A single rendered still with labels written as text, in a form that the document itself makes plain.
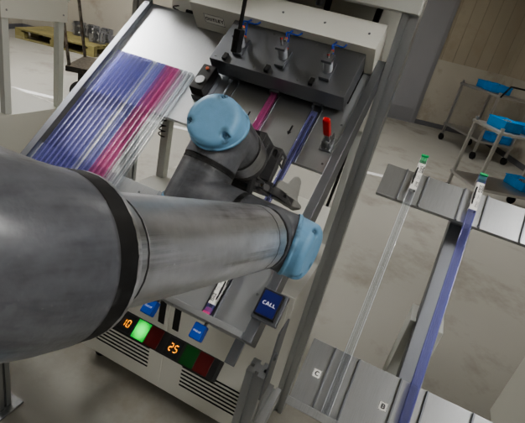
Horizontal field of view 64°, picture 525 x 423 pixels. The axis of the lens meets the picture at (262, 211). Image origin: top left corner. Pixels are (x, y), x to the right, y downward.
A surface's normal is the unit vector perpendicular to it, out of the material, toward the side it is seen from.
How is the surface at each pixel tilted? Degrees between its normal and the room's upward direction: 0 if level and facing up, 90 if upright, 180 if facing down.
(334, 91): 43
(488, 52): 90
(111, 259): 65
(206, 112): 57
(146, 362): 90
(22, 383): 0
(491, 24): 90
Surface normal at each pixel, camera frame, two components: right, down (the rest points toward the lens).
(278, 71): -0.11, -0.43
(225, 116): -0.23, -0.21
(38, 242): 0.77, -0.18
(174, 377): -0.40, 0.32
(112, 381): 0.22, -0.88
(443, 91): -0.07, 0.42
